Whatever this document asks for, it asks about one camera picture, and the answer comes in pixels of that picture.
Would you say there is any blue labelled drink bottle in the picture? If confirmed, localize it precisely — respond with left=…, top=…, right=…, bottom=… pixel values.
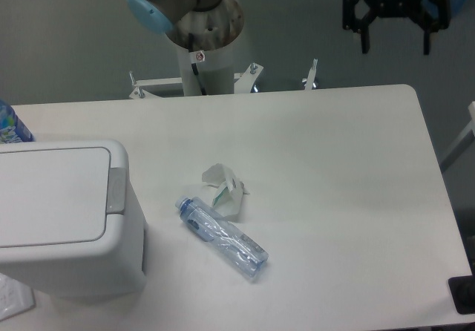
left=1, top=100, right=35, bottom=144

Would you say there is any black table corner clamp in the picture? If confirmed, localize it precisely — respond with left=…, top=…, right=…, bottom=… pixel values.
left=448, top=275, right=474, bottom=315

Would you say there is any white push-button trash can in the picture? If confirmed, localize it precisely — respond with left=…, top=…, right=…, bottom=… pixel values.
left=1, top=140, right=147, bottom=298

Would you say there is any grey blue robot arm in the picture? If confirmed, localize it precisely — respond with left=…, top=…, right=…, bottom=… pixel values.
left=126, top=0, right=452, bottom=54

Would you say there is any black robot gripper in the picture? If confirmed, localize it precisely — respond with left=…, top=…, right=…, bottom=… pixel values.
left=342, top=0, right=452, bottom=55

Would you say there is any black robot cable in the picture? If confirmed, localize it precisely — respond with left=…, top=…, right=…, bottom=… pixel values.
left=187, top=32, right=208, bottom=96

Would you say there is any crumpled white paper wrapper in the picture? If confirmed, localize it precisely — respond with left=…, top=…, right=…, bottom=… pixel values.
left=202, top=163, right=249, bottom=220

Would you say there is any clear blue plastic bottle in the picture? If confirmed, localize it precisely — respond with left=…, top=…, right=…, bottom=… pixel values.
left=175, top=196, right=269, bottom=278

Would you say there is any white side frame bar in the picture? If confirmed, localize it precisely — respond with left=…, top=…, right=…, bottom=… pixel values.
left=439, top=102, right=474, bottom=174

